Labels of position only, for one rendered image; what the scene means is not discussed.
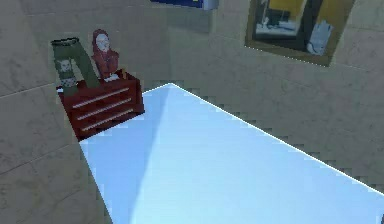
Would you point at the dark red chest of drawers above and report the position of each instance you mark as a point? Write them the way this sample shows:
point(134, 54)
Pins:
point(103, 106)

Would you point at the red bust statue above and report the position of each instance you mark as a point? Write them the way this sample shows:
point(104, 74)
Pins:
point(105, 55)

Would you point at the blue framed wall picture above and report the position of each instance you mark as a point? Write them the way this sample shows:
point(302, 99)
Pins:
point(196, 3)

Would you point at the brown framed wall picture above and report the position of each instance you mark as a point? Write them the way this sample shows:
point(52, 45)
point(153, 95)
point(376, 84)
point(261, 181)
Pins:
point(293, 26)

